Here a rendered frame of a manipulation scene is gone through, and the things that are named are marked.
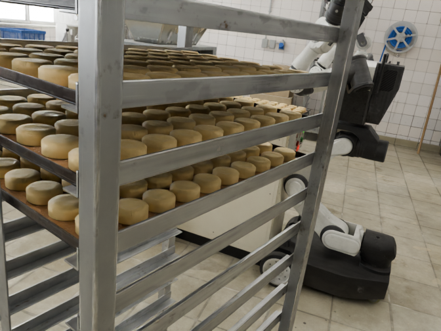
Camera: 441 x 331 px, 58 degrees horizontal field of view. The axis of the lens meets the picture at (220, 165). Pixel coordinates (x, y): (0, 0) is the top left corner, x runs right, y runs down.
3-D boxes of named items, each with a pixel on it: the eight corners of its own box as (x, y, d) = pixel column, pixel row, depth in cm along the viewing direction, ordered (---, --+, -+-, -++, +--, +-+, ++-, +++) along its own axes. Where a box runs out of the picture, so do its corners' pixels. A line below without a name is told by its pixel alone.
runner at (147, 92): (321, 83, 89) (323, 69, 88) (333, 85, 87) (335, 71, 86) (61, 107, 40) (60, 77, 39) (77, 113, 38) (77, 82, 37)
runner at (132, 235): (306, 158, 95) (308, 146, 94) (317, 161, 93) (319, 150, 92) (63, 261, 46) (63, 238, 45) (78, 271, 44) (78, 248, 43)
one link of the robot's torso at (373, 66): (389, 123, 213) (407, 55, 202) (386, 135, 184) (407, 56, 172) (334, 113, 224) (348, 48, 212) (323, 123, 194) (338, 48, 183)
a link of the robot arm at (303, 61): (305, 43, 180) (279, 77, 188) (307, 46, 171) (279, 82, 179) (323, 56, 182) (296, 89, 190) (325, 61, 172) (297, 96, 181)
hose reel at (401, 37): (398, 106, 553) (420, 23, 516) (399, 108, 537) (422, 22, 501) (367, 101, 564) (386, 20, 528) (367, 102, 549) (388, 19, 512)
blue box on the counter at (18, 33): (21, 43, 432) (21, 30, 427) (-1, 40, 439) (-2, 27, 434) (46, 43, 468) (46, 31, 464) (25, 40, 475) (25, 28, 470)
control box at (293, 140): (285, 155, 212) (289, 130, 208) (295, 145, 234) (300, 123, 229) (292, 156, 211) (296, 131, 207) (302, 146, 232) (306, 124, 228)
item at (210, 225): (161, 235, 255) (171, 97, 226) (186, 215, 285) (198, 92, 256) (264, 270, 231) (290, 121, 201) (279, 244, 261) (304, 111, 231)
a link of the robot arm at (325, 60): (333, 47, 232) (312, 73, 242) (325, 44, 225) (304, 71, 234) (345, 58, 228) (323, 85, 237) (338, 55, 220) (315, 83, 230)
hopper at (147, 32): (118, 39, 217) (119, 12, 212) (170, 41, 266) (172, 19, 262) (163, 45, 207) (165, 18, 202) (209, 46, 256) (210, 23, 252)
